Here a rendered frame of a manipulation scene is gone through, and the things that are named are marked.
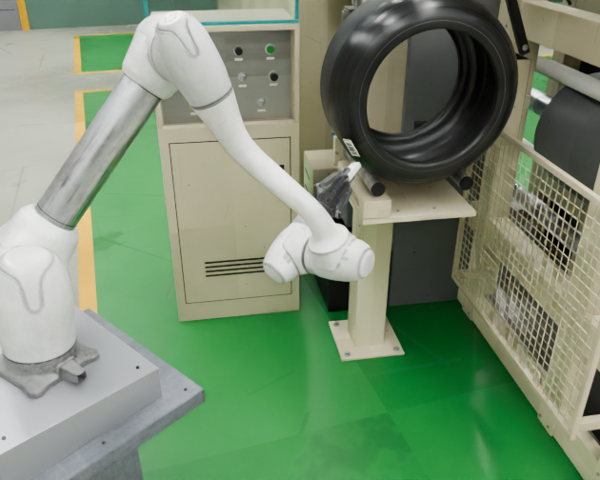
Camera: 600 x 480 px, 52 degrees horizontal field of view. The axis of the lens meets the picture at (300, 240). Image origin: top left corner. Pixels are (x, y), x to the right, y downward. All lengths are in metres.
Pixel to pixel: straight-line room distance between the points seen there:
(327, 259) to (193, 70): 0.52
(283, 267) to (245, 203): 1.05
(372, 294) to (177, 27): 1.52
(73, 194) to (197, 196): 1.10
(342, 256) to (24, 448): 0.77
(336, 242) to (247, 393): 1.13
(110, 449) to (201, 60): 0.82
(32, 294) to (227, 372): 1.33
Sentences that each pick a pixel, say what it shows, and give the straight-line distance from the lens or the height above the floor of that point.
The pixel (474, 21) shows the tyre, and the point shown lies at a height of 1.38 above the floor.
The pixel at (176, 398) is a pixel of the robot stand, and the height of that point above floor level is 0.65.
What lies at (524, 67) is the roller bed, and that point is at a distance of 2.26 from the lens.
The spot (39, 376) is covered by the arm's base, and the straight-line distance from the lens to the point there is 1.45.
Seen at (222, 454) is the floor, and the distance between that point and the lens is 2.24.
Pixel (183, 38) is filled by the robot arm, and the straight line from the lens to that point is 1.29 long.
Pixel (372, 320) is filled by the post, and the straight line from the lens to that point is 2.58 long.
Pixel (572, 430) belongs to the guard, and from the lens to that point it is 1.98.
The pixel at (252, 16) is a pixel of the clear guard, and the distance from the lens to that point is 2.38.
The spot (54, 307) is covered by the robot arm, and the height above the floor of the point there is 0.92.
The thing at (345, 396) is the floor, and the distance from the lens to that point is 2.43.
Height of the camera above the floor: 1.65
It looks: 29 degrees down
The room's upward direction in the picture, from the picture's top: straight up
